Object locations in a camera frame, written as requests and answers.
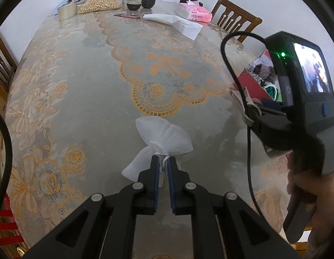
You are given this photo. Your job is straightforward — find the person's right hand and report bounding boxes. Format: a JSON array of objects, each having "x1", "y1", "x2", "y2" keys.
[{"x1": 287, "y1": 151, "x2": 334, "y2": 214}]

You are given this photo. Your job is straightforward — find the pink tissue pack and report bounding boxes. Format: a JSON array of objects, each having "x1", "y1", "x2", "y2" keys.
[{"x1": 175, "y1": 0, "x2": 213, "y2": 23}]

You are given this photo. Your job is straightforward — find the green and white sock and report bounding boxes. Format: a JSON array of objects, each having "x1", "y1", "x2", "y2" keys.
[{"x1": 261, "y1": 82, "x2": 281, "y2": 101}]

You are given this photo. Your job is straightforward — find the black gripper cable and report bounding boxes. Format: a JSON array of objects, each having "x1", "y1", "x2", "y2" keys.
[{"x1": 221, "y1": 32, "x2": 268, "y2": 222}]

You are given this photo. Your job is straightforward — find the red cardboard box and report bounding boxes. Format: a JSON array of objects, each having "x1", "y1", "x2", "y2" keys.
[{"x1": 236, "y1": 50, "x2": 282, "y2": 103}]

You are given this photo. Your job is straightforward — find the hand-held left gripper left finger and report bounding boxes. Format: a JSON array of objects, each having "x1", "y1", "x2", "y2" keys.
[{"x1": 21, "y1": 155, "x2": 159, "y2": 259}]

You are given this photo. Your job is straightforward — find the white mesh cloth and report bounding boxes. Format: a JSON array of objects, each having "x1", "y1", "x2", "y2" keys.
[{"x1": 122, "y1": 117, "x2": 194, "y2": 188}]

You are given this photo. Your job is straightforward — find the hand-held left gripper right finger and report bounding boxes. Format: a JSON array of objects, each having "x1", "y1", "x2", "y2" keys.
[{"x1": 168, "y1": 156, "x2": 301, "y2": 259}]

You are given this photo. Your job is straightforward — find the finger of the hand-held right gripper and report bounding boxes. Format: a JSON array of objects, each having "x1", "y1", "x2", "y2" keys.
[
  {"x1": 261, "y1": 99, "x2": 287, "y2": 112},
  {"x1": 244, "y1": 108, "x2": 288, "y2": 127}
]

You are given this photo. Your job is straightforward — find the person's right forearm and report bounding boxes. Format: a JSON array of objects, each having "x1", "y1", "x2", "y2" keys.
[{"x1": 307, "y1": 209, "x2": 334, "y2": 259}]

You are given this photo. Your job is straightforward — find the clear tape roll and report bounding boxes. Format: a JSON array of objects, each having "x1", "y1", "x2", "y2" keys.
[{"x1": 57, "y1": 4, "x2": 78, "y2": 21}]

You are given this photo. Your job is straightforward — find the brown wooden chair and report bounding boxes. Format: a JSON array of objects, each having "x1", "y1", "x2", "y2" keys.
[
  {"x1": 211, "y1": 0, "x2": 263, "y2": 44},
  {"x1": 0, "y1": 31, "x2": 17, "y2": 92}
]

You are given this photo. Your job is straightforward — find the purple knit cloth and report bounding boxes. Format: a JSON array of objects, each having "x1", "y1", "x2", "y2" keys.
[{"x1": 253, "y1": 63, "x2": 277, "y2": 83}]

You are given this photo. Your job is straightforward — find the red plastic crate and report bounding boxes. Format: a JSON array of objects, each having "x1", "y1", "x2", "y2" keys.
[{"x1": 0, "y1": 189, "x2": 24, "y2": 246}]

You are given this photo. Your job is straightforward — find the white tissue paper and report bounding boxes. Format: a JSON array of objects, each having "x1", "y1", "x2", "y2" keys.
[{"x1": 143, "y1": 13, "x2": 204, "y2": 40}]

